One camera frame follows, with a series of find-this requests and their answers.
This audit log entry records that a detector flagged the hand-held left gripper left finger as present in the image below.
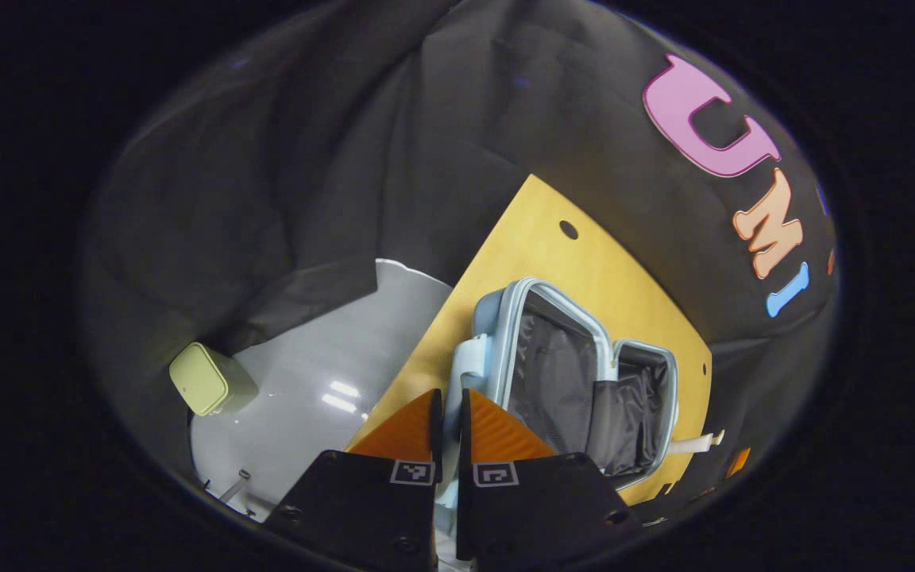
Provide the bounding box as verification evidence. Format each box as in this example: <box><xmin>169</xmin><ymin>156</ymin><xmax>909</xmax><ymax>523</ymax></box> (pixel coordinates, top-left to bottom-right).
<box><xmin>265</xmin><ymin>388</ymin><xmax>444</xmax><ymax>571</ymax></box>

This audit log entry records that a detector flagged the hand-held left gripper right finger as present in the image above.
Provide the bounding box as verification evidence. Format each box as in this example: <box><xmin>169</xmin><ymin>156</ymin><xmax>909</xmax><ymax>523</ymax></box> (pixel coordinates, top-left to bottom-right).
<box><xmin>456</xmin><ymin>388</ymin><xmax>643</xmax><ymax>563</ymax></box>

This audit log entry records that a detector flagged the white tube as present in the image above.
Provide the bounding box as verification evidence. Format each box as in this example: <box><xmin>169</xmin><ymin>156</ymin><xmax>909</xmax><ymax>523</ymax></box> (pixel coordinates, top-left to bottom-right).
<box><xmin>667</xmin><ymin>430</ymin><xmax>726</xmax><ymax>456</ymax></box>

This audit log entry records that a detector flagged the light blue suitcase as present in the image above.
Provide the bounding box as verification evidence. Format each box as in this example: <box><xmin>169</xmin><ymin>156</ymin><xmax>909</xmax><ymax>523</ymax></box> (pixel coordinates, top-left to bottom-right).
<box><xmin>432</xmin><ymin>277</ymin><xmax>681</xmax><ymax>543</ymax></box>

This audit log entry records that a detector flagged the pale green box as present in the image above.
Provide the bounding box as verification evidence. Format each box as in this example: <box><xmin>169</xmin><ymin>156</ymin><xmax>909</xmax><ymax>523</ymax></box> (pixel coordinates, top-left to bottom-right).
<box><xmin>168</xmin><ymin>342</ymin><xmax>261</xmax><ymax>418</ymax></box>

